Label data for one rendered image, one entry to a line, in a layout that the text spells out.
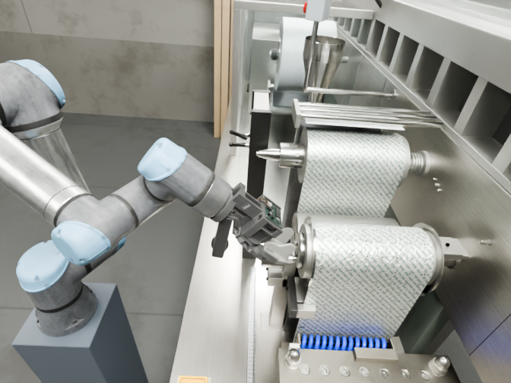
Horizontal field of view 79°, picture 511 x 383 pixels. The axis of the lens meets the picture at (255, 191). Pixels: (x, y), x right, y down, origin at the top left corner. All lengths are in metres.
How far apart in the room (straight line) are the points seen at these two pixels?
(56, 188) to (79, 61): 3.81
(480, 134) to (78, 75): 4.12
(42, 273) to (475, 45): 1.09
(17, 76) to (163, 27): 3.17
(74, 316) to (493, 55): 1.15
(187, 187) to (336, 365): 0.52
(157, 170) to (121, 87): 3.77
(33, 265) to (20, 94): 0.39
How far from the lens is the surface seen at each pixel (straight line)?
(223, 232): 0.61
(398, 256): 0.68
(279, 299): 0.86
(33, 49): 4.57
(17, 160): 0.65
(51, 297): 0.95
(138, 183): 0.60
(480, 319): 0.77
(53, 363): 1.14
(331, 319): 0.79
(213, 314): 0.99
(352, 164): 0.78
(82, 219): 0.55
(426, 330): 0.94
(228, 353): 0.93
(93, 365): 1.11
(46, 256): 0.93
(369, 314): 0.79
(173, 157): 0.52
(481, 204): 0.75
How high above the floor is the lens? 1.75
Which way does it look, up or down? 37 degrees down
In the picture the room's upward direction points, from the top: 5 degrees clockwise
